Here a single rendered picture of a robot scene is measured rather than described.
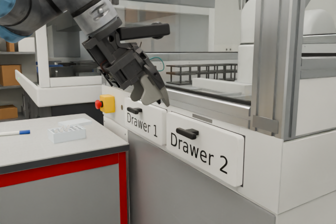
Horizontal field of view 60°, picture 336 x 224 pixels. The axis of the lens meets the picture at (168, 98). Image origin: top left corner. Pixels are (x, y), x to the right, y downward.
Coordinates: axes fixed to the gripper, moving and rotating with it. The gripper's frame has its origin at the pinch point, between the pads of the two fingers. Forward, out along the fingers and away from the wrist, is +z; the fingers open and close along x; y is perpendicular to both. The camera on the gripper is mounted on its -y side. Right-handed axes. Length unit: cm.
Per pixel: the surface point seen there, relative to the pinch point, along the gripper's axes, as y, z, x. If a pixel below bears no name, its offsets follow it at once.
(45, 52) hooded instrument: 1, -13, -112
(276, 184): -0.9, 17.7, 22.8
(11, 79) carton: 27, 16, -408
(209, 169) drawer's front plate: 2.2, 19.2, 5.4
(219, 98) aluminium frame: -9.9, 7.5, 4.6
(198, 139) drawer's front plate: -1.4, 14.0, 1.2
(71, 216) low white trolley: 38, 31, -43
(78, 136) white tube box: 18, 15, -56
